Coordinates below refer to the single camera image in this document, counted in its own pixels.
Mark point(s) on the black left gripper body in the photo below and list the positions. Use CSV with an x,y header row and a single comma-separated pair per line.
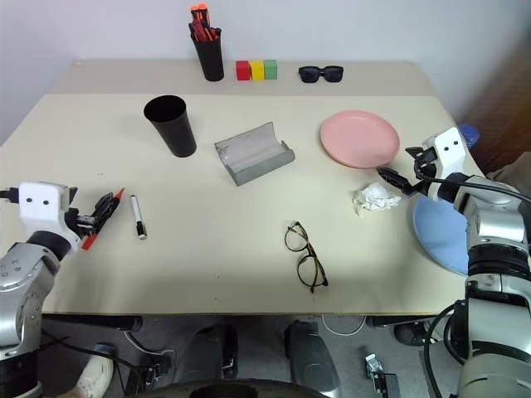
x,y
85,221

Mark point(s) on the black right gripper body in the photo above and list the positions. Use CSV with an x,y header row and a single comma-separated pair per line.
x,y
425,166

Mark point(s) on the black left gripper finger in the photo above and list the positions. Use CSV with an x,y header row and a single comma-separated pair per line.
x,y
73,194
105,205

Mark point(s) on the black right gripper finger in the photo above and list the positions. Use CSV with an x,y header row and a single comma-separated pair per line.
x,y
394,176
415,151

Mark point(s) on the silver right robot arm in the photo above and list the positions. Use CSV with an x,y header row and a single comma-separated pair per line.
x,y
495,257

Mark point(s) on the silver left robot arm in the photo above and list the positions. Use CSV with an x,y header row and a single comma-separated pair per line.
x,y
20,282

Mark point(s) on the red marker pen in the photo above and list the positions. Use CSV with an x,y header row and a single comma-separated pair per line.
x,y
88,242

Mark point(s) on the crumpled white tissue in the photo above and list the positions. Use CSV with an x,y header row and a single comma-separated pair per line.
x,y
375,199

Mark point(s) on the white marker with black cap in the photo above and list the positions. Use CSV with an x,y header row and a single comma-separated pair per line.
x,y
137,215

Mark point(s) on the pink plate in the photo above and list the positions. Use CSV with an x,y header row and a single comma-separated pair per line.
x,y
359,139

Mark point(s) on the blue round lid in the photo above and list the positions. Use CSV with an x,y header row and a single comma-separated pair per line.
x,y
469,133

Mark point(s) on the light blue plate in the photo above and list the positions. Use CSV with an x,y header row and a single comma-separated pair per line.
x,y
441,232

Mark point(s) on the brown fabric bundle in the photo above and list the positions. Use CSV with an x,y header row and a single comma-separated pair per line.
x,y
512,170

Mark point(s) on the black table crossbar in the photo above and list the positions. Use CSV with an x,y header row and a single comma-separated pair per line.
x,y
91,322

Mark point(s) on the empty black cup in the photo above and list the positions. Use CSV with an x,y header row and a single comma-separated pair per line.
x,y
174,128

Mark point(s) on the tortoiseshell round eyeglasses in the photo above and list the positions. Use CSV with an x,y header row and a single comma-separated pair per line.
x,y
309,268

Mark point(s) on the black sunglasses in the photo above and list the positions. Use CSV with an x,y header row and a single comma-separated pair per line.
x,y
309,75

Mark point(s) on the grey open glasses case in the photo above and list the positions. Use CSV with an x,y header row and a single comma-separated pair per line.
x,y
253,155

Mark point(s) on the white shoe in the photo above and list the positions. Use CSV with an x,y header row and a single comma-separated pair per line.
x,y
93,377

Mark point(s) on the black table foot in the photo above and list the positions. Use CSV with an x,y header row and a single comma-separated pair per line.
x,y
406,331

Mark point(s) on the green cube block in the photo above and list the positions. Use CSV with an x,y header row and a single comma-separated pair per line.
x,y
271,69

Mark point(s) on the yellow cube block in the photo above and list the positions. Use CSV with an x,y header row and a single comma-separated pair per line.
x,y
256,71

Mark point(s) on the black pen holder cup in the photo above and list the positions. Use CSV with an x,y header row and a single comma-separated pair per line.
x,y
210,58

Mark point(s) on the red cube block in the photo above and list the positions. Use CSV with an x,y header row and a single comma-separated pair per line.
x,y
242,70

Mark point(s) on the metal caster wheel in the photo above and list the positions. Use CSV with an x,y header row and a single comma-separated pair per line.
x,y
379,371

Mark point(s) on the dark rounded shape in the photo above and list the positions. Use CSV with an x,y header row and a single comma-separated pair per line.
x,y
309,352

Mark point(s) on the dark round base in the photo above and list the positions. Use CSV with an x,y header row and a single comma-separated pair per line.
x,y
232,389

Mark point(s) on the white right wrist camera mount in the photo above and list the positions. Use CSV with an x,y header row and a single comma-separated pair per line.
x,y
448,153

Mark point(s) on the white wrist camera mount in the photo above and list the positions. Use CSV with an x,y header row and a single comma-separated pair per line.
x,y
39,203
448,153

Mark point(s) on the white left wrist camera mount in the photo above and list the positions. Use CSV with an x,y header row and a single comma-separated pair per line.
x,y
39,203

